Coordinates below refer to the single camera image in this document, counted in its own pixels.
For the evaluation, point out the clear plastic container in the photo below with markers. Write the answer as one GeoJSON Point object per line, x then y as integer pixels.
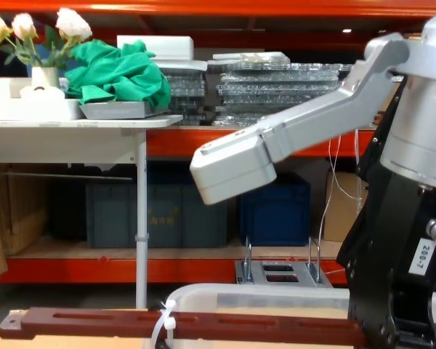
{"type": "Point", "coordinates": [261, 296]}

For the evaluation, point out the blue plastic crate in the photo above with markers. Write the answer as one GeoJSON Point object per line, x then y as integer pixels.
{"type": "Point", "coordinates": [276, 214]}

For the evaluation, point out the small brown cardboard box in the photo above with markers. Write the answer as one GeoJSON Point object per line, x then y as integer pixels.
{"type": "Point", "coordinates": [343, 214]}

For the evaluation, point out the white folding table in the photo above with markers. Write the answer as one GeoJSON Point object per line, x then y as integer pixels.
{"type": "Point", "coordinates": [58, 140]}

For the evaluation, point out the wide clear plastic tray stack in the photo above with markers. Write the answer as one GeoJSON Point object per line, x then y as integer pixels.
{"type": "Point", "coordinates": [276, 91]}

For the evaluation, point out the tall clear plastic tray stack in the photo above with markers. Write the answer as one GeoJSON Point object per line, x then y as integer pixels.
{"type": "Point", "coordinates": [187, 96]}

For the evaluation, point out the orange steel shelving rack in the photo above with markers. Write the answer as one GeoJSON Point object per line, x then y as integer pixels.
{"type": "Point", "coordinates": [210, 141]}

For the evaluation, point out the white tape roll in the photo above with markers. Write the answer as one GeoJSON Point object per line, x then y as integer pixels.
{"type": "Point", "coordinates": [41, 92]}

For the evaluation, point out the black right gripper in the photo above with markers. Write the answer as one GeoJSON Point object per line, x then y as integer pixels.
{"type": "Point", "coordinates": [388, 218]}

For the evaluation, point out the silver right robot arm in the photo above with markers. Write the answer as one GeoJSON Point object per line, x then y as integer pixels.
{"type": "Point", "coordinates": [312, 120]}

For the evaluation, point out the white foam block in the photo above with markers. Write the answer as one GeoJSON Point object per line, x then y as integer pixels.
{"type": "Point", "coordinates": [163, 47]}

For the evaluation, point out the brown slotted bar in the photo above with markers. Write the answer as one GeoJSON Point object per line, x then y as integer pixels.
{"type": "Point", "coordinates": [94, 321]}

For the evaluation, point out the grey metal bracket steel bars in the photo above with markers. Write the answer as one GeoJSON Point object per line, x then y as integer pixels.
{"type": "Point", "coordinates": [279, 272]}

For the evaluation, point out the white flower vase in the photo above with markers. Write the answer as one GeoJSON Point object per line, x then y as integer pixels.
{"type": "Point", "coordinates": [44, 77]}

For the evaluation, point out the large brown cardboard box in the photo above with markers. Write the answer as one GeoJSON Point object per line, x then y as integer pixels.
{"type": "Point", "coordinates": [18, 211]}

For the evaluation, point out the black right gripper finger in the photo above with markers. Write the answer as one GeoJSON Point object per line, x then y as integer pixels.
{"type": "Point", "coordinates": [416, 334]}

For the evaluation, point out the white shallow box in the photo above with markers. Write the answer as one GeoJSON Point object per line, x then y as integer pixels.
{"type": "Point", "coordinates": [25, 107]}

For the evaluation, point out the green cloth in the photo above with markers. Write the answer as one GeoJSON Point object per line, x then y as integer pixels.
{"type": "Point", "coordinates": [116, 74]}

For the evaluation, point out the grey plastic crate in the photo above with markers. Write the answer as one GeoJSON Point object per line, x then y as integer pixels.
{"type": "Point", "coordinates": [112, 214]}

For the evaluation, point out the white zip tie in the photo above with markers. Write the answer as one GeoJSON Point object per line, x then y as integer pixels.
{"type": "Point", "coordinates": [165, 320]}

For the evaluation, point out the grey shallow tray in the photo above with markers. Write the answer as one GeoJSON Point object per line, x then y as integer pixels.
{"type": "Point", "coordinates": [116, 110]}

